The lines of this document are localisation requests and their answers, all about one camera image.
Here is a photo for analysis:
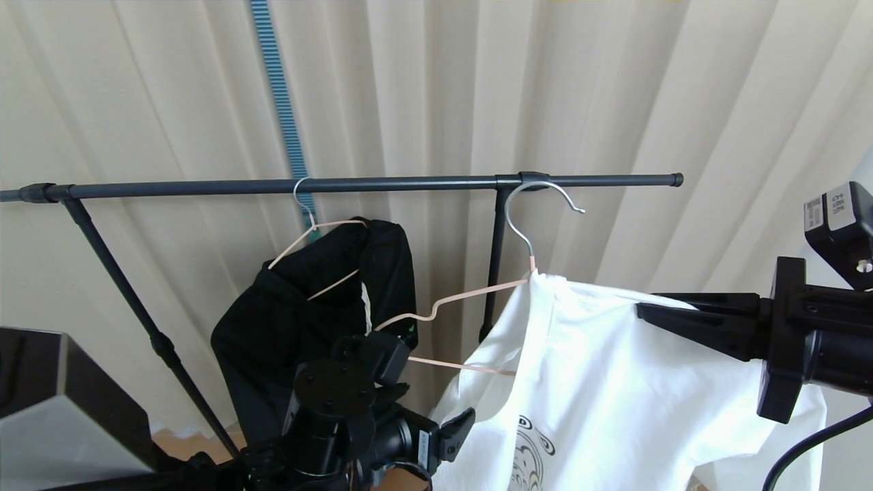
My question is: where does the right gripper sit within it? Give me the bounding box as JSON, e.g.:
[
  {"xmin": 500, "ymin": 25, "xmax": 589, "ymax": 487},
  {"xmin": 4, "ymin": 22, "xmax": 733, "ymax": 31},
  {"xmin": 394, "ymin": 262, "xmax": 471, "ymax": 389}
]
[{"xmin": 636, "ymin": 257, "xmax": 873, "ymax": 423}]

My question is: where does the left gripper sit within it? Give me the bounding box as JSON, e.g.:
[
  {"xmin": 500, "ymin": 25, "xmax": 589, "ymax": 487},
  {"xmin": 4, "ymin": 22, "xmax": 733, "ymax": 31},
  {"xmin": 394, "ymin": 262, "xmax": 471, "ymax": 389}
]
[{"xmin": 372, "ymin": 406, "xmax": 420, "ymax": 478}]

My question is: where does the white garment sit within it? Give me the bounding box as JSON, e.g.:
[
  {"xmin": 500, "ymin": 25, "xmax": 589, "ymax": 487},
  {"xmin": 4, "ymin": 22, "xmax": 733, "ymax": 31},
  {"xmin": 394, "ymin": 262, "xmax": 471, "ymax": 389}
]
[{"xmin": 431, "ymin": 271, "xmax": 827, "ymax": 491}]

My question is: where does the black garment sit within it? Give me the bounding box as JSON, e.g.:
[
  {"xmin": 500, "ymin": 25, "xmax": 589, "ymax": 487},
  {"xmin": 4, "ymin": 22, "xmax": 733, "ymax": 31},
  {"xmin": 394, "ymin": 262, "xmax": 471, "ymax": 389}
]
[{"xmin": 210, "ymin": 217, "xmax": 418, "ymax": 444}]

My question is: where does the pink clothes hanger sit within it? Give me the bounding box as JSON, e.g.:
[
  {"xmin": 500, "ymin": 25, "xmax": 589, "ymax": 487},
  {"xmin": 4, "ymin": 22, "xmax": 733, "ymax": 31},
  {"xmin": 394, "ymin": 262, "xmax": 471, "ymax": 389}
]
[
  {"xmin": 267, "ymin": 177, "xmax": 369, "ymax": 302},
  {"xmin": 374, "ymin": 181, "xmax": 586, "ymax": 377}
]

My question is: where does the black clothes rack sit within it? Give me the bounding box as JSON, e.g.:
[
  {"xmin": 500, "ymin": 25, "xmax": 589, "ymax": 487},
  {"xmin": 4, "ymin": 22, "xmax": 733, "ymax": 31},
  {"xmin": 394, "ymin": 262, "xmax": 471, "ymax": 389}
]
[{"xmin": 0, "ymin": 172, "xmax": 684, "ymax": 458}]

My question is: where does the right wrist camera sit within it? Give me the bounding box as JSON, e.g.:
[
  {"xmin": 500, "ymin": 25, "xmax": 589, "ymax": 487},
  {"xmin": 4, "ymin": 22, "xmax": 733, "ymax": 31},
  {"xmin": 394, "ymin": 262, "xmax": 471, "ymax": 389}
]
[{"xmin": 803, "ymin": 181, "xmax": 873, "ymax": 291}]

